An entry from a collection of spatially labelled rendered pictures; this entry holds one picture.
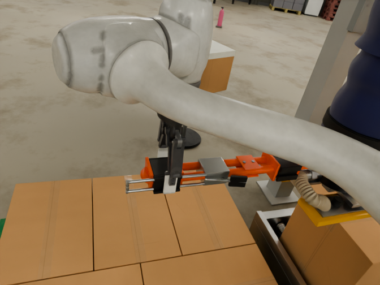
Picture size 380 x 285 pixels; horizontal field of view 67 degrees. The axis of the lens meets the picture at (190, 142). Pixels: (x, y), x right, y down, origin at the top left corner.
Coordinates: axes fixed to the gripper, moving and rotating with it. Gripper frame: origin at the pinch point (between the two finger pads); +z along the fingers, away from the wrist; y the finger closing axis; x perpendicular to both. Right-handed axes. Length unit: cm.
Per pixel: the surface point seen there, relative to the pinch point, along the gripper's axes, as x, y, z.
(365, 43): -48, 4, -34
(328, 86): -138, 95, 17
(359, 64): -49, 4, -29
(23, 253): 49, 36, 73
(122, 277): 8, 16, 73
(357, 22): -133, 90, -26
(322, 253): -73, -2, 50
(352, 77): -49, 4, -26
